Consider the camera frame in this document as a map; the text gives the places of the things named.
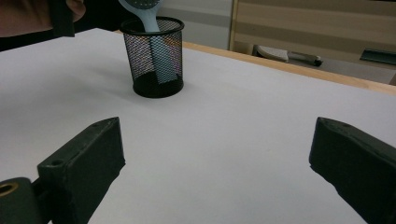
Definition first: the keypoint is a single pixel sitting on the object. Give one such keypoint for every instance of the black mesh pen holder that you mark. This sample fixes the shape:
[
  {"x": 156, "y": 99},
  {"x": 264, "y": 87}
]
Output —
[{"x": 155, "y": 88}]

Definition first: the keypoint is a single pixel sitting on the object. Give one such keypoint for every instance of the black caster base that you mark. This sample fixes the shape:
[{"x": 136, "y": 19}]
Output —
[{"x": 305, "y": 58}]

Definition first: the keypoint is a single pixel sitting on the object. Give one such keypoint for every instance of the light blue hairbrush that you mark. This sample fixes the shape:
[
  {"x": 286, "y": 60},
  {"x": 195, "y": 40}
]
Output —
[{"x": 151, "y": 21}]

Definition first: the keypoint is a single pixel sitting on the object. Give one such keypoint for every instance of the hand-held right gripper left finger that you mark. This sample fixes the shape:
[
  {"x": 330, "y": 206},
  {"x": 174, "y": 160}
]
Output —
[{"x": 87, "y": 161}]

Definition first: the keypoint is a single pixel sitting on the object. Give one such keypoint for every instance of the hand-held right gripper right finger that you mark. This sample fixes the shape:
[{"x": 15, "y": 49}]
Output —
[{"x": 358, "y": 168}]

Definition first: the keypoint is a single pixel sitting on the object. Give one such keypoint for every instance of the wooden office desk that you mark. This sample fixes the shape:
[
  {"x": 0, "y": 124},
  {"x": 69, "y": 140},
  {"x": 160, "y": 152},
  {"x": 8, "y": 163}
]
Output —
[{"x": 311, "y": 28}]

